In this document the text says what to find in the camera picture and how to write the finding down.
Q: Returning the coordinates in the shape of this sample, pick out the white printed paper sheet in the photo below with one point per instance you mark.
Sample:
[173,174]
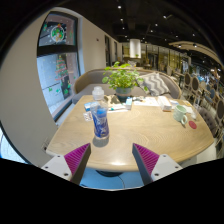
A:
[146,101]

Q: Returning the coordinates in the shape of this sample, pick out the blue white card box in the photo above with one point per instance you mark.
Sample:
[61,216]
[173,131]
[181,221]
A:
[87,106]

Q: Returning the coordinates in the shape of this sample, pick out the small light blue box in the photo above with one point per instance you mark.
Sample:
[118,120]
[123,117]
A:
[128,104]

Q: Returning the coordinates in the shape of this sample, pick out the pale green mug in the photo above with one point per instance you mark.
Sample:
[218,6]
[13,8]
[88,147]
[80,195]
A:
[179,114]

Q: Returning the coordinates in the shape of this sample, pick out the flat round red coaster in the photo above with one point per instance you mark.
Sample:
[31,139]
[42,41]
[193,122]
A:
[192,124]

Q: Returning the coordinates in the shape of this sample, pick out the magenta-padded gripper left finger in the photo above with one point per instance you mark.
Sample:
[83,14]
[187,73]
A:
[77,158]

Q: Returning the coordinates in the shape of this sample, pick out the grey white chevron cushion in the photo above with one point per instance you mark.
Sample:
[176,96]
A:
[155,85]

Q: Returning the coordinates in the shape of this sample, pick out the white printed carton box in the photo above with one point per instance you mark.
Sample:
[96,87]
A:
[164,103]

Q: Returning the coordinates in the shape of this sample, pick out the group of ceiling lights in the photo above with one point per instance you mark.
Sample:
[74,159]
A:
[119,6]

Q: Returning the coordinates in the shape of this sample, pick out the group of dining chairs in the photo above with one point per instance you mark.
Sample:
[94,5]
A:
[195,85]

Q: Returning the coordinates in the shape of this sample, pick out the window with festive stickers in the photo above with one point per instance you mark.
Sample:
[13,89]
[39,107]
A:
[56,76]

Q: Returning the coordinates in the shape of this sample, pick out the grey curved sofa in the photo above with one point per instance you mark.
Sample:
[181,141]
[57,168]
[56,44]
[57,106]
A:
[90,80]

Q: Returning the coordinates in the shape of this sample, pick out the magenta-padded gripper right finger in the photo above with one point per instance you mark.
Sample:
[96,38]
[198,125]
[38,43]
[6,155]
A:
[146,158]

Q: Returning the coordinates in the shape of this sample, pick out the green potted plant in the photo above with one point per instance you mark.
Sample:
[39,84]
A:
[121,78]

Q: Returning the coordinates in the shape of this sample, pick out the clear blue-labelled water bottle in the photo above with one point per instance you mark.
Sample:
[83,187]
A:
[100,123]

